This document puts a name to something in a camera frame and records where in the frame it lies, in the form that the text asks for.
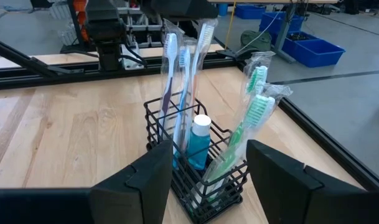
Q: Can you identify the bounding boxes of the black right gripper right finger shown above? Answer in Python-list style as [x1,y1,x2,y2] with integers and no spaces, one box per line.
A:
[246,139,372,224]

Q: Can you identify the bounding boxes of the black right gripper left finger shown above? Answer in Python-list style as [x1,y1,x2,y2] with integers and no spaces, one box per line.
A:
[89,139,174,224]

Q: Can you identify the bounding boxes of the teal mouthwash bottle white cap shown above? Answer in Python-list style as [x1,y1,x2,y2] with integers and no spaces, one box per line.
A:
[186,114,212,170]

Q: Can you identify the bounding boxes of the green white toothbrush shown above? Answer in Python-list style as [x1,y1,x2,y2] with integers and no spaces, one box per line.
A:
[228,51,276,147]
[190,83,292,208]

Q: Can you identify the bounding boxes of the blue white toothbrush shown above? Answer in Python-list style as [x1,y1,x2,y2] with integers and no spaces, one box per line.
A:
[172,39,193,170]

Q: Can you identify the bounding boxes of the purple white toothbrush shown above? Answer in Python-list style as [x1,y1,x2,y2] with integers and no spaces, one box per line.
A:
[157,19,181,139]

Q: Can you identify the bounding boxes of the orange white toothbrush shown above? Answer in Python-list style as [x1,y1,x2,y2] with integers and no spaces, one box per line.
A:
[182,17,219,152]

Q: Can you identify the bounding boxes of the blue plastic bin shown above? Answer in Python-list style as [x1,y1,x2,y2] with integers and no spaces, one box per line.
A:
[234,3,267,21]
[282,30,347,68]
[259,11,305,44]

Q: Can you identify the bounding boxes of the green bag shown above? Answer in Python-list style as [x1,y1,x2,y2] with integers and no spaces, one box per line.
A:
[240,29,273,53]

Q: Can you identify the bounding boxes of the grey desk leg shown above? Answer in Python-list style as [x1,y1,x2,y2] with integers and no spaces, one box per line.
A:
[271,4,298,63]

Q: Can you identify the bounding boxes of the black wire caddy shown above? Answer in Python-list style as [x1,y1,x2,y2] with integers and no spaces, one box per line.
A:
[143,91,250,224]

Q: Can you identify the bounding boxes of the black metal table frame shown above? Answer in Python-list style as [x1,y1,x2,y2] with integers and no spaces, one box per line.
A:
[0,35,379,191]

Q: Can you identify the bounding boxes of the yellow cable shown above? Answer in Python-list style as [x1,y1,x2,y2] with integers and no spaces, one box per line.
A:
[224,0,237,50]

